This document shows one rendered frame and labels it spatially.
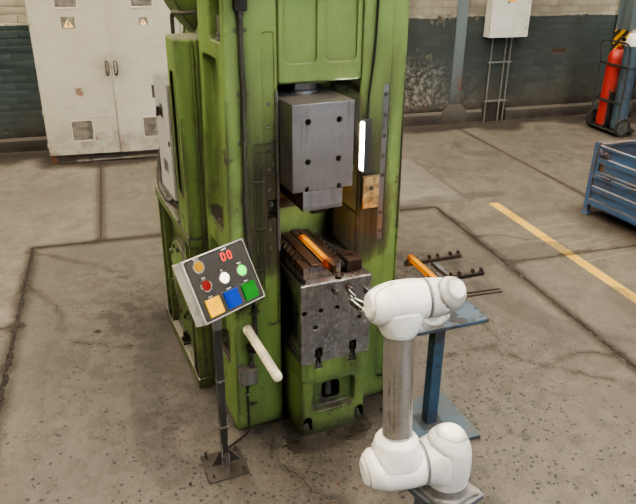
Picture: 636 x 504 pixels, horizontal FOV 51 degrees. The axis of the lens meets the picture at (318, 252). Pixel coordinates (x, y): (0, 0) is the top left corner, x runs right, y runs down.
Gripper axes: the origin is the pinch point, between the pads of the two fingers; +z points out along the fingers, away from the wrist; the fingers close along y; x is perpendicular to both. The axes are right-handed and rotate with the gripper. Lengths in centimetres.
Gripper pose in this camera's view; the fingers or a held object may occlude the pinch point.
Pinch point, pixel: (359, 293)
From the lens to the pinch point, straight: 296.2
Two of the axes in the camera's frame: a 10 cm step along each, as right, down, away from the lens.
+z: -4.0, -3.9, 8.3
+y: 9.2, -1.6, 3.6
